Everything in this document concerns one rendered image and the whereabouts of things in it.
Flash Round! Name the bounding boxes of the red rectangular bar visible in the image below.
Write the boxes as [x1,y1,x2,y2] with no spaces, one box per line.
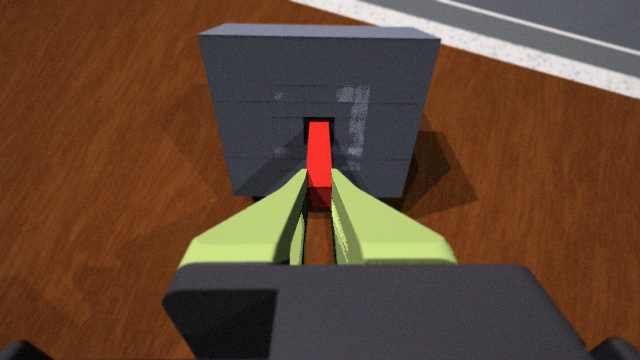
[307,119,332,207]

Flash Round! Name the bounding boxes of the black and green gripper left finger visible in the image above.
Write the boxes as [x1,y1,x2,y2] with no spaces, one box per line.
[178,169,308,268]

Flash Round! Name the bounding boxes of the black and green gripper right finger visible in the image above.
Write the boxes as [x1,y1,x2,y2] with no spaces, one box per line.
[331,169,458,264]

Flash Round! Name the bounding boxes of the dark grey panel with slot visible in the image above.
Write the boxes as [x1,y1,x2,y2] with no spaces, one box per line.
[197,23,442,198]

